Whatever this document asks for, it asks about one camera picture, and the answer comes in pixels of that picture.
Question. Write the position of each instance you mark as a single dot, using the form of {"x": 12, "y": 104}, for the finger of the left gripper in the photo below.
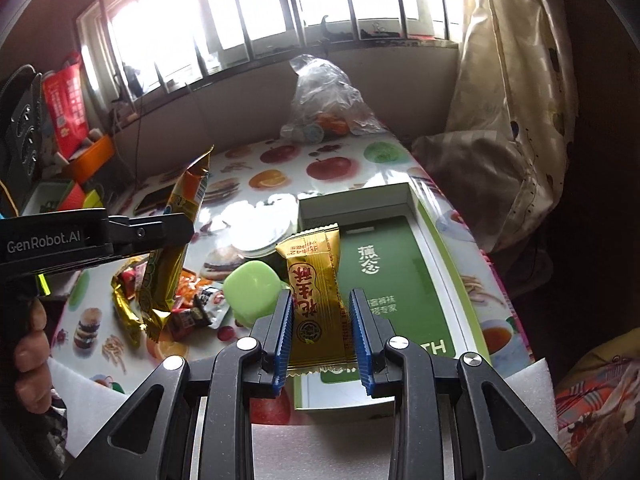
{"x": 141, "y": 235}

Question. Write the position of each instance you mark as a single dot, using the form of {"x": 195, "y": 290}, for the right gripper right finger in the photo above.
{"x": 392, "y": 366}

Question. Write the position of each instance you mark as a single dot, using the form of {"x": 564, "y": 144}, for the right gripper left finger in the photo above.
{"x": 255, "y": 367}

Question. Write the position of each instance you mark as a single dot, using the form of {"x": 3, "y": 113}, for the long gold snack bar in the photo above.
{"x": 156, "y": 296}

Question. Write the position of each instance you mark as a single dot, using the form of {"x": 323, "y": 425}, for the yellow peanut crisp packet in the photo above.
{"x": 125, "y": 283}

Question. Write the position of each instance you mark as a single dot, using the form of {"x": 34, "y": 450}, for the small yellow peanut candy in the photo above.
{"x": 322, "y": 331}

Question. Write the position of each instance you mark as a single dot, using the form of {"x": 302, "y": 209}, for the black red snack packet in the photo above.
{"x": 183, "y": 321}

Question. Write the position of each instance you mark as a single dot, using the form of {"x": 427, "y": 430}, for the orange konjac snack pouch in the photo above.
{"x": 189, "y": 285}

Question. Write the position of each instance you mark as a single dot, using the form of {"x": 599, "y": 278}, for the person's left hand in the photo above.
{"x": 33, "y": 385}

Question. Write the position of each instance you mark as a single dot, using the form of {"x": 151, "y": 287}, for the black smartphone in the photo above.
{"x": 154, "y": 200}

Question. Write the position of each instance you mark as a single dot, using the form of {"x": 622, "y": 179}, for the yellow green box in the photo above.
{"x": 92, "y": 200}

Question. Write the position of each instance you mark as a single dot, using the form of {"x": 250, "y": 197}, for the red dotted box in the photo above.
{"x": 73, "y": 199}

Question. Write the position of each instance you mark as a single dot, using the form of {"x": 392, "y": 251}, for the green glass jar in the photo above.
{"x": 252, "y": 291}

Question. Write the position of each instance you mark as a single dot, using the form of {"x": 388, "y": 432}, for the orange storage box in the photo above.
{"x": 90, "y": 161}

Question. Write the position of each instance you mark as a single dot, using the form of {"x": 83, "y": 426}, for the white foam sheet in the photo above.
{"x": 353, "y": 450}

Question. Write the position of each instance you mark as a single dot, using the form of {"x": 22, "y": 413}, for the clear jar white lid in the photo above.
{"x": 255, "y": 231}

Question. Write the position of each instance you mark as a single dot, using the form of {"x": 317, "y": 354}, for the green gift box tray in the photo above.
{"x": 391, "y": 250}

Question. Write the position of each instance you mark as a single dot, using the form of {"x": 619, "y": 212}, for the red paper bag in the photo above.
{"x": 62, "y": 92}

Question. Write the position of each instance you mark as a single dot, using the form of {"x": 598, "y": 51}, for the colourful patterned cloth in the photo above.
{"x": 597, "y": 407}

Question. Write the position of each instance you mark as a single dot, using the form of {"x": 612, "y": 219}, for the clear plastic bag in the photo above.
{"x": 326, "y": 104}

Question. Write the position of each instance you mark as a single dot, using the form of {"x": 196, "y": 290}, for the beige floral curtain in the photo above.
{"x": 502, "y": 158}

